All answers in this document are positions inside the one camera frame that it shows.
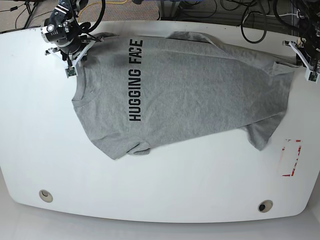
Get black tripod stand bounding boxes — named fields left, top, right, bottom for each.
left=0, top=0, right=38, bottom=29

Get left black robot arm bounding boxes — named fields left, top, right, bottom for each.
left=273, top=0, right=320, bottom=82

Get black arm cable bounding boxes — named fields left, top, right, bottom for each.
left=77, top=0, right=107, bottom=33
left=239, top=0, right=301, bottom=45

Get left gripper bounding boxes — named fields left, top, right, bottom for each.
left=282, top=38, right=320, bottom=75

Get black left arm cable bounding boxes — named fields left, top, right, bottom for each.
left=239, top=0, right=301, bottom=45

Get right table grommet hole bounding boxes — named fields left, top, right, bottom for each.
left=257, top=200, right=273, bottom=213

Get grey t-shirt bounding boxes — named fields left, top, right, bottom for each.
left=72, top=32, right=296, bottom=160

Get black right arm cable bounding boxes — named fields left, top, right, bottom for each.
left=77, top=0, right=107, bottom=33

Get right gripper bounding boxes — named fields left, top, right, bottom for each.
left=41, top=9, right=104, bottom=68

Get white cable on floor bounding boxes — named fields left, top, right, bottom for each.
left=239, top=9, right=301, bottom=28

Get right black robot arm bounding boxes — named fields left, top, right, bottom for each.
left=40, top=0, right=106, bottom=72

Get table grommet hole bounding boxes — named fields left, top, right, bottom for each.
left=39, top=189, right=53, bottom=203
left=257, top=200, right=273, bottom=213

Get red tape rectangle marking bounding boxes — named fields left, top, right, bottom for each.
left=278, top=139, right=302, bottom=177

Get yellow cable on floor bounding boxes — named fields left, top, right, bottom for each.
left=77, top=0, right=131, bottom=24

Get left table grommet hole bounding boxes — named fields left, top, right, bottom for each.
left=39, top=189, right=53, bottom=203

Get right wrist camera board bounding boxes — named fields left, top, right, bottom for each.
left=65, top=66, right=77, bottom=78

